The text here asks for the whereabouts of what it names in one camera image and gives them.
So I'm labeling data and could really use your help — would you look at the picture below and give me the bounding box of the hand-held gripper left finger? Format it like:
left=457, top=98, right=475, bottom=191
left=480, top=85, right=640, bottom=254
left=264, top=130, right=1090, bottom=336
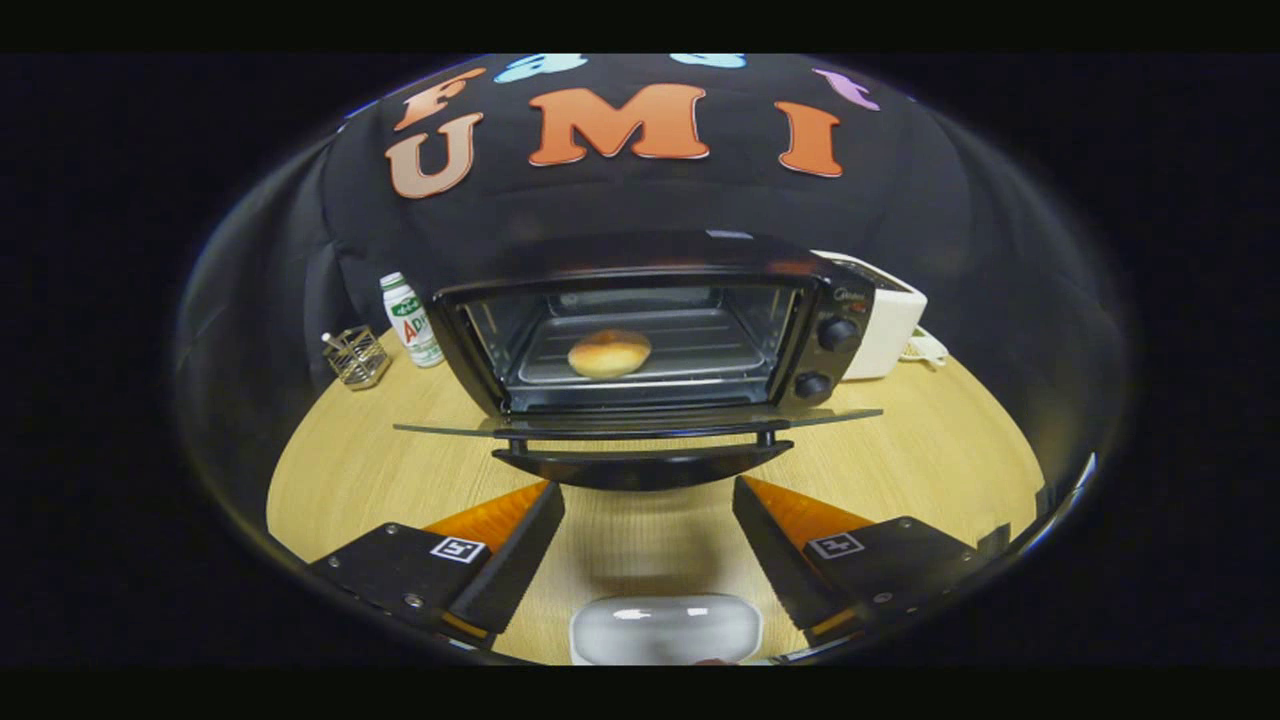
left=308, top=480, right=567, bottom=651

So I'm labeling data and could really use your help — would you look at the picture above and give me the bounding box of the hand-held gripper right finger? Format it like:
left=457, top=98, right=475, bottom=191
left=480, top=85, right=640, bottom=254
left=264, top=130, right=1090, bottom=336
left=732, top=475, right=986, bottom=646

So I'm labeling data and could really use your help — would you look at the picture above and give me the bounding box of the golden sesame bagel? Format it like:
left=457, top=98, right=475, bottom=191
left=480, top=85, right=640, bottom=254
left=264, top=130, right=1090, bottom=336
left=567, top=329, right=653, bottom=380

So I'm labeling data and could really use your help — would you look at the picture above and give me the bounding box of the black toaster oven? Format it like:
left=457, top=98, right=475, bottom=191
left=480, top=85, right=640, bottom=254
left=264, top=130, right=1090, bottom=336
left=393, top=230, right=886, bottom=493

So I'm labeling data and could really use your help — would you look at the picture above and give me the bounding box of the metal oven tray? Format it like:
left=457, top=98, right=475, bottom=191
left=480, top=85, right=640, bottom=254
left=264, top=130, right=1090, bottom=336
left=515, top=305, right=776, bottom=386

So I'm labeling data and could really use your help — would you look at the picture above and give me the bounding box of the white bread toaster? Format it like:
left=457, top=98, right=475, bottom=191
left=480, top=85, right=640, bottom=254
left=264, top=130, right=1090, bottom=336
left=812, top=250, right=929, bottom=381

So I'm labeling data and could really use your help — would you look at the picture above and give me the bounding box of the white square plate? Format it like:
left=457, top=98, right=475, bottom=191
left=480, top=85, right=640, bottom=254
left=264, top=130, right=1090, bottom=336
left=569, top=593, right=764, bottom=667

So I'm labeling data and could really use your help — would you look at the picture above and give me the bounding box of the white green drink bottle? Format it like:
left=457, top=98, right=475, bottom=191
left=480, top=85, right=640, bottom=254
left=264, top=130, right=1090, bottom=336
left=380, top=272, right=446, bottom=369

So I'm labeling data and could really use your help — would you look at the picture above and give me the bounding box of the metal wire holder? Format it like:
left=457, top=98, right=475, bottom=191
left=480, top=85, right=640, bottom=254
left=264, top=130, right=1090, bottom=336
left=321, top=325, right=392, bottom=391

